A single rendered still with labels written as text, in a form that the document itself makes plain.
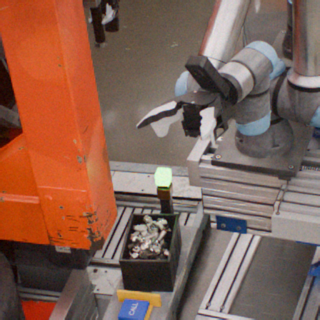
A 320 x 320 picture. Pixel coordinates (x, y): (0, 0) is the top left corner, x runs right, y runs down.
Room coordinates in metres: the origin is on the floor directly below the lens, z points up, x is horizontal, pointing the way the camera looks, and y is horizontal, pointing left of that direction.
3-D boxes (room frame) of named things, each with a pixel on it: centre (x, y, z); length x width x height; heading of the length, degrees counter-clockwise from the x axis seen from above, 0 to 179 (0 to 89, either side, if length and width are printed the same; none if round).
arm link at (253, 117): (1.55, -0.20, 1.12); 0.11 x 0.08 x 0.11; 50
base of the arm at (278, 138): (1.83, -0.28, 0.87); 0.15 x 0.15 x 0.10
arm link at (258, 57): (1.54, -0.22, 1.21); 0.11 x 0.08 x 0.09; 140
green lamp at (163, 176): (1.97, -0.01, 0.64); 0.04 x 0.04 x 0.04; 70
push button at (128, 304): (1.62, 0.11, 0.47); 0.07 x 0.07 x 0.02; 70
